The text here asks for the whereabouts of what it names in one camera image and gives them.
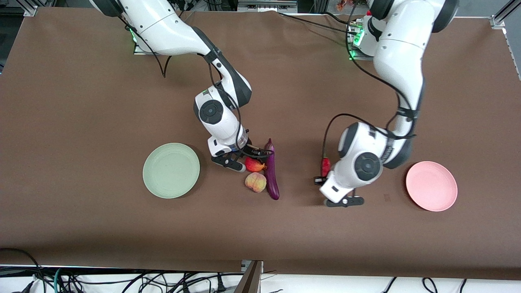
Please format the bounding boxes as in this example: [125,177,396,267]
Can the red apple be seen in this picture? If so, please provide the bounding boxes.
[245,157,267,173]

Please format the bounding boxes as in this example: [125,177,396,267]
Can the long purple eggplant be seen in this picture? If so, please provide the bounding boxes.
[264,138,280,201]

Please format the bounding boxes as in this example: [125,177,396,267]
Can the yellow pink peach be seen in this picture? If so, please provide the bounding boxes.
[245,172,267,193]

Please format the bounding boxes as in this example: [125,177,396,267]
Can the pale green plate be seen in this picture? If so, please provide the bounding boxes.
[142,142,201,199]

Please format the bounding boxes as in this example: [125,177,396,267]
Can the pink plate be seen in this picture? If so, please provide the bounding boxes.
[406,161,458,212]

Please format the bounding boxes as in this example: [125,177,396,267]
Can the grey device box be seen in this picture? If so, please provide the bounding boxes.
[237,0,298,13]

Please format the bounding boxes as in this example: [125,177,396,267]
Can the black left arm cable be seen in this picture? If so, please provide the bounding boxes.
[323,0,418,161]

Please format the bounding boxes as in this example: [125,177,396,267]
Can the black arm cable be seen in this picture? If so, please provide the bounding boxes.
[323,0,418,161]
[120,14,274,160]

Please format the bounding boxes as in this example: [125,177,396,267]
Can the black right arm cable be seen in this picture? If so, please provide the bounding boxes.
[120,14,274,160]

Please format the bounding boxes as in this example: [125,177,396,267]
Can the aluminium profile post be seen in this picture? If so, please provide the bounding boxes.
[234,260,263,293]

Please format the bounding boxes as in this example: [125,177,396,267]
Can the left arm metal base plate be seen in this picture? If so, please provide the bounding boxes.
[348,22,377,61]

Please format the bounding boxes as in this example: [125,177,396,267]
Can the black cable across table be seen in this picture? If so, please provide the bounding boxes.
[279,11,355,34]

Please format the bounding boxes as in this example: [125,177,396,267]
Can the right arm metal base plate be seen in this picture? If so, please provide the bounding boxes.
[134,40,156,55]

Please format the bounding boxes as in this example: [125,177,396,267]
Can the aluminium table frame rail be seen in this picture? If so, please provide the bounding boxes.
[490,0,521,80]

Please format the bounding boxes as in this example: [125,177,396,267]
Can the black looped cable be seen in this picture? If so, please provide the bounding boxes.
[0,247,43,293]

